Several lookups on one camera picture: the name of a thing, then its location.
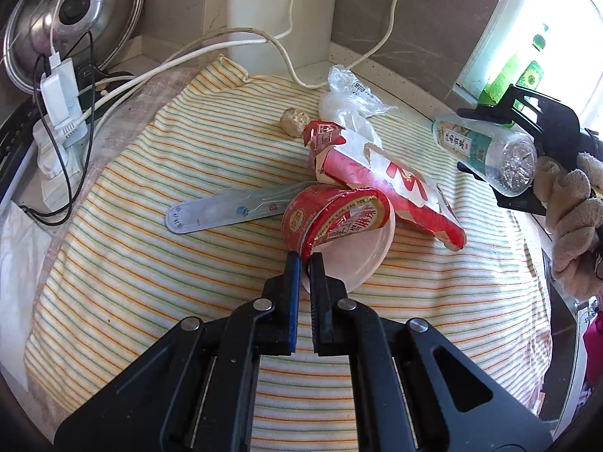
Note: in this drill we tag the person's right hand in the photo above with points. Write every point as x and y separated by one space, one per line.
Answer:
574 226

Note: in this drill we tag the clear plastic bag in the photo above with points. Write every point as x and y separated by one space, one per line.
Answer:
344 103

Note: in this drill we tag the white charger plug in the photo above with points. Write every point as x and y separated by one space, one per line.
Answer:
59 89

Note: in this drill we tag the red plastic cup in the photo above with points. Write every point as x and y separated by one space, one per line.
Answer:
329 216

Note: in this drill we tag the white paper sheet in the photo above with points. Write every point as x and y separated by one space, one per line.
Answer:
19 263

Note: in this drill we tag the steel sink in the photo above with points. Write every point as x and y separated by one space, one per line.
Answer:
563 339

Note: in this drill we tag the clear plastic bottle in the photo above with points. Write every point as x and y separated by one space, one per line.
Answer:
476 146

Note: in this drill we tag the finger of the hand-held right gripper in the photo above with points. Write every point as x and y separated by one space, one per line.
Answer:
541 113
513 200

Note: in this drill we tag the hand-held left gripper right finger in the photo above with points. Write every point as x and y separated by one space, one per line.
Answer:
318 301

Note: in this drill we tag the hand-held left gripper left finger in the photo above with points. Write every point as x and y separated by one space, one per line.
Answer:
293 301

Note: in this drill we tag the toothbrush blister pack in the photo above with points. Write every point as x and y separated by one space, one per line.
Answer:
207 209

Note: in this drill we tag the brown food scrap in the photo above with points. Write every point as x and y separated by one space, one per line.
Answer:
294 121

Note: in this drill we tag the red snack wrapper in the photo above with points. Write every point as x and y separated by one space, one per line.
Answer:
377 169

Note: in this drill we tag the steel pot lid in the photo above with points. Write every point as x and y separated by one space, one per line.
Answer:
108 4

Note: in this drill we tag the striped yellow cloth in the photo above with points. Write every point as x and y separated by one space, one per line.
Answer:
141 268

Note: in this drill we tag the green dish soap bottle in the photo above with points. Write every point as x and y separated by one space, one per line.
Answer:
532 77

